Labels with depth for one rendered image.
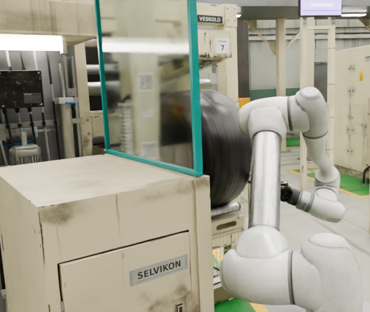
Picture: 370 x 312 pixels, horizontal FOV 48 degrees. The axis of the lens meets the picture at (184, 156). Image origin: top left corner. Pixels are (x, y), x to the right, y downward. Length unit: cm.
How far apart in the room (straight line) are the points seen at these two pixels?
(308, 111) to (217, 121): 43
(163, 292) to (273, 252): 39
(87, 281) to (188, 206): 27
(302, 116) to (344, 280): 61
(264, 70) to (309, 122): 1055
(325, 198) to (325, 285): 80
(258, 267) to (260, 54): 1100
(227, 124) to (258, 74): 1024
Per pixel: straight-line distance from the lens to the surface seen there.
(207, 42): 229
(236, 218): 201
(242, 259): 126
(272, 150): 147
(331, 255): 120
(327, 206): 195
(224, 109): 185
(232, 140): 180
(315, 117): 156
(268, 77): 1214
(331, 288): 122
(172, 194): 94
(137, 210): 90
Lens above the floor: 147
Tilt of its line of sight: 9 degrees down
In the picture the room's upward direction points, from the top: 3 degrees counter-clockwise
